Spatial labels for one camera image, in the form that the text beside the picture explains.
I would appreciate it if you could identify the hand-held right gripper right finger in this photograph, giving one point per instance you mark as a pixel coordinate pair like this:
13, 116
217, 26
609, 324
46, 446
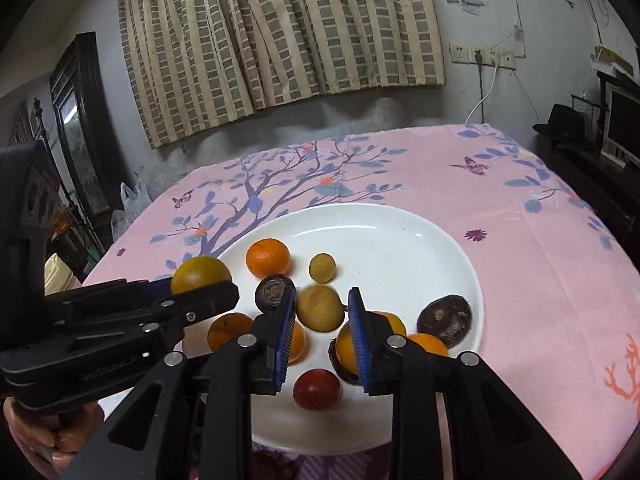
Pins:
357, 340

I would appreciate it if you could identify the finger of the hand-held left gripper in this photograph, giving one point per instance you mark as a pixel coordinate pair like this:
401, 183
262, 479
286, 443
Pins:
155, 286
210, 300

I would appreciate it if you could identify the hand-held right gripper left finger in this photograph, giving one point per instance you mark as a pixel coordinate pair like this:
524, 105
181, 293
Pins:
284, 340

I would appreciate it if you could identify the orange mandarin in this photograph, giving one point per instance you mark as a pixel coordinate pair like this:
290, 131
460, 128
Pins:
230, 330
268, 258
427, 344
297, 342
346, 347

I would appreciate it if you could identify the yellow-green mandarin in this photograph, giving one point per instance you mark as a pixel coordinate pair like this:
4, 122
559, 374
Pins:
201, 274

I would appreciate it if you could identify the small yellow-green fruit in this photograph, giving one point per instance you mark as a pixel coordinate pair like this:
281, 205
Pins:
320, 307
322, 267

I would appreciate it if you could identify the dark brown water chestnut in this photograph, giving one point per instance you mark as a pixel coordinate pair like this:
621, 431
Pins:
270, 292

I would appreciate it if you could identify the red cherry tomato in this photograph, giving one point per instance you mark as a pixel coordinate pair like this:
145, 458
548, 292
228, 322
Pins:
316, 388

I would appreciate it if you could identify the dark purple passion fruit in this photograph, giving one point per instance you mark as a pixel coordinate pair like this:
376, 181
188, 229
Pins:
445, 320

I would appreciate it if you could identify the white oval plate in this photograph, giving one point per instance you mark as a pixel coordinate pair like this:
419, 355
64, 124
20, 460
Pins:
400, 260

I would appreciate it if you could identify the person's left hand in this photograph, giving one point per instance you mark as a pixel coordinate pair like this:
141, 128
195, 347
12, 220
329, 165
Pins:
30, 432

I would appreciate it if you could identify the clear plastic bag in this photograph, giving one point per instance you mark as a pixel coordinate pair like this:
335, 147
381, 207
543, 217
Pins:
130, 210

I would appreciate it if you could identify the plastic jar with lid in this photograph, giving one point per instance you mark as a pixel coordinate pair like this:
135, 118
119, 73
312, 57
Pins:
56, 272

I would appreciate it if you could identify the pink deer print tablecloth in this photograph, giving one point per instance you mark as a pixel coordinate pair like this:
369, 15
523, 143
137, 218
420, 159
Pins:
525, 285

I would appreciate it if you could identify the beige checked curtain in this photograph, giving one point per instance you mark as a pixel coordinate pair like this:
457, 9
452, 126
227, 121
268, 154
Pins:
280, 35

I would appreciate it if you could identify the black desk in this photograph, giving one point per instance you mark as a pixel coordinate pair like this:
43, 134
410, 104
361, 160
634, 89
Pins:
590, 175

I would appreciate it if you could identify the black hat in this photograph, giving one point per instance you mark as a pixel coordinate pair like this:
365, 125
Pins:
560, 122

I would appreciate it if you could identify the computer monitor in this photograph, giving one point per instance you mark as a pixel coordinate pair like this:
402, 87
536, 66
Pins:
625, 125

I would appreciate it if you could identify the flat cardboard box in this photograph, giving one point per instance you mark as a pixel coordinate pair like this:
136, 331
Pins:
614, 60

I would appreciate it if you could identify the single white wall socket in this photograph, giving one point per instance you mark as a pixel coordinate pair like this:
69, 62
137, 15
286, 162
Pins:
460, 54

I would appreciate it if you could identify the white wall socket strip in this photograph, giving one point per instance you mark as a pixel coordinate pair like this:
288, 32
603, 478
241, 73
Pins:
495, 58

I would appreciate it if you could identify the paper wall label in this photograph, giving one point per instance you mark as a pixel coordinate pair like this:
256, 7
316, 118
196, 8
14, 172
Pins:
466, 5

